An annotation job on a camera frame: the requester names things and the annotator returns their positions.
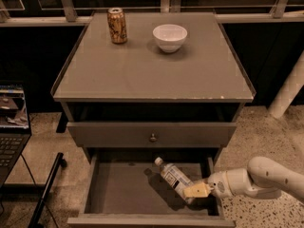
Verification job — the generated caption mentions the open black laptop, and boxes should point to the open black laptop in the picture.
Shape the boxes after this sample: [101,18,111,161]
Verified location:
[0,81,31,188]

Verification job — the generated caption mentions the metal window railing frame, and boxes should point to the metal window railing frame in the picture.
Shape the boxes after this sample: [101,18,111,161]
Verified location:
[0,0,304,27]

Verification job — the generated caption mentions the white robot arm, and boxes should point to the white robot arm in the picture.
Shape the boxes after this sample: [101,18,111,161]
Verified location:
[183,157,304,202]

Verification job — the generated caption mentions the grey top drawer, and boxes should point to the grey top drawer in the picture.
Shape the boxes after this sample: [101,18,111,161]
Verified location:
[66,104,238,149]

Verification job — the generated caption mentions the gold patterned drink can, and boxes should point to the gold patterned drink can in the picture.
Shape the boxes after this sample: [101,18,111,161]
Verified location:
[107,8,127,44]

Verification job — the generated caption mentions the brass round drawer knob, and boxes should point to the brass round drawer knob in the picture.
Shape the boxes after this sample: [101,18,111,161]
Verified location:
[149,133,158,143]

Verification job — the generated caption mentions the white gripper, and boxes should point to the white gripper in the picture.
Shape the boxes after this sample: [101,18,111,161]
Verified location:
[183,168,251,199]

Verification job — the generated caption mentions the white ceramic bowl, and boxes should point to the white ceramic bowl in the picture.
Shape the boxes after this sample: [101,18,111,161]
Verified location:
[153,24,188,53]

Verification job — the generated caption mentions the blue labelled plastic bottle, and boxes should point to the blue labelled plastic bottle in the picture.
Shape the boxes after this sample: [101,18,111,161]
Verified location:
[154,157,195,204]

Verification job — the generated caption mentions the white cylindrical post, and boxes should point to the white cylindrical post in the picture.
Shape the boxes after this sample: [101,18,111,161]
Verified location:
[268,50,304,119]

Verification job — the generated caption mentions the grey open middle drawer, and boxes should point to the grey open middle drawer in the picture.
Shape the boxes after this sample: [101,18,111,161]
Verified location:
[67,148,236,228]

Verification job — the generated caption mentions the black metal stand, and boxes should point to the black metal stand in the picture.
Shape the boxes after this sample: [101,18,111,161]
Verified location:
[1,153,67,228]

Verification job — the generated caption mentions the grey wooden drawer cabinet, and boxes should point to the grey wooden drawer cabinet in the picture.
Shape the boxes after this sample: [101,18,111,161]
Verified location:
[50,10,257,228]

